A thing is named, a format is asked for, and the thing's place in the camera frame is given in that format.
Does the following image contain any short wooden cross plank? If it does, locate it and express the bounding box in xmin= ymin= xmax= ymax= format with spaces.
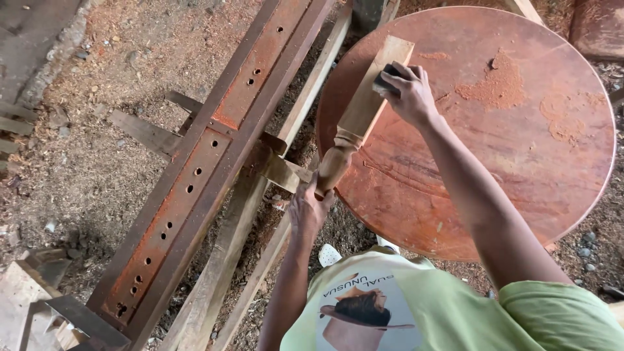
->
xmin=109 ymin=109 xmax=184 ymax=158

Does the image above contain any rusty metal frame with holes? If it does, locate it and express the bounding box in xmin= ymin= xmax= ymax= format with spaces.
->
xmin=85 ymin=0 xmax=338 ymax=351

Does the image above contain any large reddish sawdust pile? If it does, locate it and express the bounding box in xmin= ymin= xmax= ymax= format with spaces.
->
xmin=454 ymin=48 xmax=528 ymax=111

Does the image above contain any person's left hand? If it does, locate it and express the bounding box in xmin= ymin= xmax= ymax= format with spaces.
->
xmin=288 ymin=171 xmax=337 ymax=236

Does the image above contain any round reddish wooden table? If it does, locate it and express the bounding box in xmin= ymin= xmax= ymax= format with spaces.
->
xmin=316 ymin=6 xmax=617 ymax=262

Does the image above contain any wooden block under frame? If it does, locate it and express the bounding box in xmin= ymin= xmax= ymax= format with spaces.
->
xmin=248 ymin=140 xmax=316 ymax=194

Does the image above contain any wooden furniture leg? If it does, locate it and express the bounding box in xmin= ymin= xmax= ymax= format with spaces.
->
xmin=314 ymin=35 xmax=415 ymax=198

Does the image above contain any long thin wooden beam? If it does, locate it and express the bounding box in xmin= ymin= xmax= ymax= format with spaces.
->
xmin=211 ymin=222 xmax=294 ymax=351

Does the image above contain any pile of grey wooden slats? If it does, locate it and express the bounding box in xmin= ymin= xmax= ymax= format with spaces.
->
xmin=0 ymin=99 xmax=40 ymax=170

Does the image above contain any pale wooden blocks heap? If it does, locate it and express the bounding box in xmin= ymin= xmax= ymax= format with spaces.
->
xmin=0 ymin=248 xmax=75 ymax=351

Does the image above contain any light green printed t-shirt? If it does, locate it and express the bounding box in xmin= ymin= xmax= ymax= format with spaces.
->
xmin=280 ymin=246 xmax=624 ymax=351

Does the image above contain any thin reddish sawdust patch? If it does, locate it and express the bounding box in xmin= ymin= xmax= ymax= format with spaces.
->
xmin=539 ymin=92 xmax=606 ymax=145

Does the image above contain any person's right hand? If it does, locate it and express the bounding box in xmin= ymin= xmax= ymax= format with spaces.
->
xmin=381 ymin=61 xmax=440 ymax=129

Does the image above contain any reddish wooden board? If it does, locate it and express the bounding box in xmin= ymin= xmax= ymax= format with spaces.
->
xmin=569 ymin=0 xmax=624 ymax=62

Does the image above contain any pale wooden slat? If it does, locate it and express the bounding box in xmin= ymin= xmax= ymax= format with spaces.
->
xmin=504 ymin=0 xmax=545 ymax=26

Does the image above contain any dark sanding block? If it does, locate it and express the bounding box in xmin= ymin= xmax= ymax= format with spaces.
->
xmin=372 ymin=63 xmax=403 ymax=96

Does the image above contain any white perforated shoe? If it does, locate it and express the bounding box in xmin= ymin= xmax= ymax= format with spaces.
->
xmin=318 ymin=243 xmax=344 ymax=268
xmin=376 ymin=235 xmax=401 ymax=255

